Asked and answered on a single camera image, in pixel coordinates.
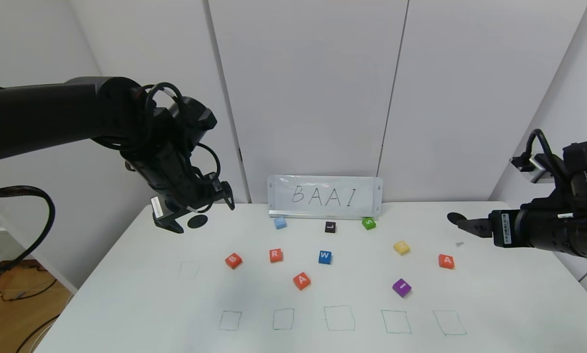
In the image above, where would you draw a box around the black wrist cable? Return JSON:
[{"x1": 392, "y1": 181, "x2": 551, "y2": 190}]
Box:
[
  {"x1": 526, "y1": 129, "x2": 568, "y2": 177},
  {"x1": 144, "y1": 82, "x2": 223, "y2": 197}
]

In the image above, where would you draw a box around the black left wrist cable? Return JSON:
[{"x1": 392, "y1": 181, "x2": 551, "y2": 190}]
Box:
[{"x1": 144, "y1": 82, "x2": 223, "y2": 197}]

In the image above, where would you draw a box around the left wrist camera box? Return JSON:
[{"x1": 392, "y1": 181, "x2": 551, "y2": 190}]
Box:
[{"x1": 176, "y1": 97, "x2": 218, "y2": 144}]

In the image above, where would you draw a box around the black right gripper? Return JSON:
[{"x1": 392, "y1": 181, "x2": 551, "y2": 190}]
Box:
[{"x1": 457, "y1": 209, "x2": 570, "y2": 252}]

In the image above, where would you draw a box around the black floor cable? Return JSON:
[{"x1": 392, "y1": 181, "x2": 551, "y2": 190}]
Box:
[
  {"x1": 17, "y1": 314, "x2": 61, "y2": 353},
  {"x1": 0, "y1": 250, "x2": 59, "y2": 303}
]

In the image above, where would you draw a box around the white BAAI sign board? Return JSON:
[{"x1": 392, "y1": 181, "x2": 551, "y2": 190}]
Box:
[{"x1": 268, "y1": 176, "x2": 383, "y2": 219}]

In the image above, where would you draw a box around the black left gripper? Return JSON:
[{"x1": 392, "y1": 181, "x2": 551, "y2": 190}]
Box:
[{"x1": 130, "y1": 147, "x2": 210, "y2": 234}]

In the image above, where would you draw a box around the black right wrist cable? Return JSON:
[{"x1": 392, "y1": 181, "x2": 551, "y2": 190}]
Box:
[{"x1": 526, "y1": 129, "x2": 568, "y2": 177}]

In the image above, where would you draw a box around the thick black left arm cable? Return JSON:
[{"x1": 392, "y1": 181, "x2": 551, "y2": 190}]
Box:
[{"x1": 0, "y1": 185, "x2": 57, "y2": 276}]

